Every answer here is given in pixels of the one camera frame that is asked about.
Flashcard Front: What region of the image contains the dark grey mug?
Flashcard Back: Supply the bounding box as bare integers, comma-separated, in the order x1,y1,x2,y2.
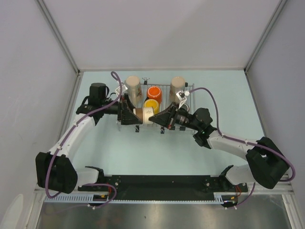
179,103,190,112

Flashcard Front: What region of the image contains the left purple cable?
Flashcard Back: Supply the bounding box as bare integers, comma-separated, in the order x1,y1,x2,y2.
44,71,124,198

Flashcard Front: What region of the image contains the yellow mug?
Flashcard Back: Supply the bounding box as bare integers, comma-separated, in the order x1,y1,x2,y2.
143,99,160,114

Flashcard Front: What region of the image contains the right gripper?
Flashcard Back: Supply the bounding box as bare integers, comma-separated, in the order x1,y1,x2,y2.
149,103,200,131

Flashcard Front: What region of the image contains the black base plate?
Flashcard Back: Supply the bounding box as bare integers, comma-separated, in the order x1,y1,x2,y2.
78,175,248,206

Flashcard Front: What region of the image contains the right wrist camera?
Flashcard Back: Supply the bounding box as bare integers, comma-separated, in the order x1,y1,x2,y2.
176,90,190,108

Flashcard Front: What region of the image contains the slotted cable duct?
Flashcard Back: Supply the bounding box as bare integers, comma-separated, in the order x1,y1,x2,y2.
44,194,236,204

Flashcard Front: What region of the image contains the beige floral mug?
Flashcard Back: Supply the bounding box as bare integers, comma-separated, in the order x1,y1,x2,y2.
125,75,142,106

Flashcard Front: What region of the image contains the aluminium frame rail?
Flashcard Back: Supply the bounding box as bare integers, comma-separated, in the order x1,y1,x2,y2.
34,174,295,194

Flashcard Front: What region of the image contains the purple cable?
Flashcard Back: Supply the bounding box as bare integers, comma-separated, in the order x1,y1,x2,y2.
44,71,124,198
185,87,296,182

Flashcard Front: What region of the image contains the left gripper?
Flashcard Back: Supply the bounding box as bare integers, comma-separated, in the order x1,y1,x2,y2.
100,93,142,125

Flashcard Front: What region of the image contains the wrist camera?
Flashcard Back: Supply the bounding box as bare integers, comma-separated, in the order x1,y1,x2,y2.
115,83,128,96
176,90,190,108

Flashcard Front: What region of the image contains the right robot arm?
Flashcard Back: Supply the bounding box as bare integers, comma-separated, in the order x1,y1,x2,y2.
149,103,290,191

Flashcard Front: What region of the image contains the stainless steel cup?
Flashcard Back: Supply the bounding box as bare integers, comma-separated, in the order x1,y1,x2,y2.
133,107,154,125

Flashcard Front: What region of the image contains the orange mug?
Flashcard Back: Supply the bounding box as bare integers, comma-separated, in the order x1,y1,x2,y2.
146,86,162,103

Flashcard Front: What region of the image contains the metal wire dish rack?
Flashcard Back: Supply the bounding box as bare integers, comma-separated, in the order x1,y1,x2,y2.
117,77,195,135

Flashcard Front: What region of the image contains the beige patterned mug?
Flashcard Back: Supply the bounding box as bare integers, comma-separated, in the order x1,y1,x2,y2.
169,76,185,102

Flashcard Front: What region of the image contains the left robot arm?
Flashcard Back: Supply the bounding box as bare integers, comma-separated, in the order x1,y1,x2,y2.
35,83,142,198

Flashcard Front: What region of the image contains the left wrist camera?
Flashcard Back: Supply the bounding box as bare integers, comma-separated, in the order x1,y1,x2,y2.
115,83,128,96

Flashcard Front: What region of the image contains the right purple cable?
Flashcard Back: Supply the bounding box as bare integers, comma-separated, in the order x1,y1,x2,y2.
185,87,296,182

